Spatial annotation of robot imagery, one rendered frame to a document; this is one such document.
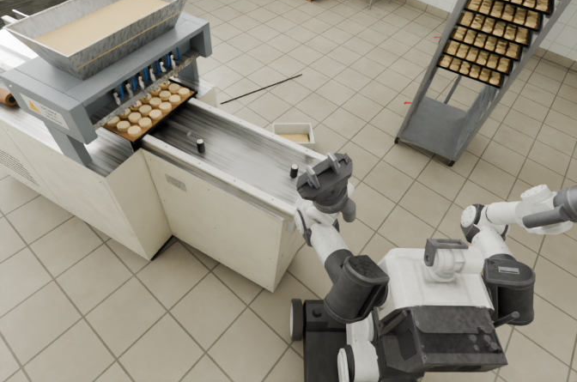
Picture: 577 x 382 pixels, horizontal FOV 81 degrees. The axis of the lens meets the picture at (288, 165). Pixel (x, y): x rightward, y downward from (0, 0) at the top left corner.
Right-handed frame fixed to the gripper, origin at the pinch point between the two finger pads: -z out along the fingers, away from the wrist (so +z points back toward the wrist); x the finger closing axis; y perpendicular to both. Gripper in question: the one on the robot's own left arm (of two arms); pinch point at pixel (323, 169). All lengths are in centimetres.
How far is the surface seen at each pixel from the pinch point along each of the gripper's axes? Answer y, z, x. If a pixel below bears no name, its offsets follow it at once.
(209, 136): -67, 65, -23
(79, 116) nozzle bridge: -69, 21, -51
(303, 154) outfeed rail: -36, 67, 7
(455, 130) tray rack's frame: -41, 202, 135
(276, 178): -33, 66, -8
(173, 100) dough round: -88, 57, -27
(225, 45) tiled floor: -252, 202, 24
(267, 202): -22, 56, -16
